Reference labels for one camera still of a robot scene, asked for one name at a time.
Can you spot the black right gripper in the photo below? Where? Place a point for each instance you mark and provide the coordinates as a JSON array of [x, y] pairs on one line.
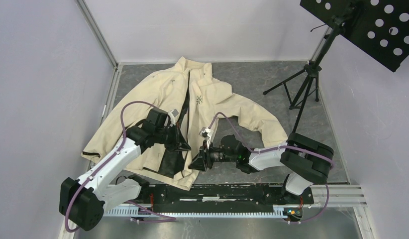
[[198, 163]]

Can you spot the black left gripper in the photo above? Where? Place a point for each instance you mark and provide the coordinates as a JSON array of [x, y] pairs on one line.
[[179, 143]]

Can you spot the cream zip-up jacket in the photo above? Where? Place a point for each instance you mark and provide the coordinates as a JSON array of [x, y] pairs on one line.
[[167, 90]]

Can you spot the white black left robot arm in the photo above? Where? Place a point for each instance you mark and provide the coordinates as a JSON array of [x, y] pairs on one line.
[[85, 200]]

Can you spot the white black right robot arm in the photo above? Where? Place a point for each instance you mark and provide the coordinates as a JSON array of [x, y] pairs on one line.
[[310, 161]]

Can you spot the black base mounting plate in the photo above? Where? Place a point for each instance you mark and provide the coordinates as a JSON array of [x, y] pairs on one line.
[[220, 198]]

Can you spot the black music stand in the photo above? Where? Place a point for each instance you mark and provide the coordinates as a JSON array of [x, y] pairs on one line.
[[380, 28]]

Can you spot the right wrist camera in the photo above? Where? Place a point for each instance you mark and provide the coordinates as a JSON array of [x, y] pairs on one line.
[[206, 133]]

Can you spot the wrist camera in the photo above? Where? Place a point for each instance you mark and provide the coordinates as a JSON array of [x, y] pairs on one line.
[[173, 116], [206, 133]]

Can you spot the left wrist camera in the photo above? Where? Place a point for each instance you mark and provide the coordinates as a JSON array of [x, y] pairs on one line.
[[173, 116]]

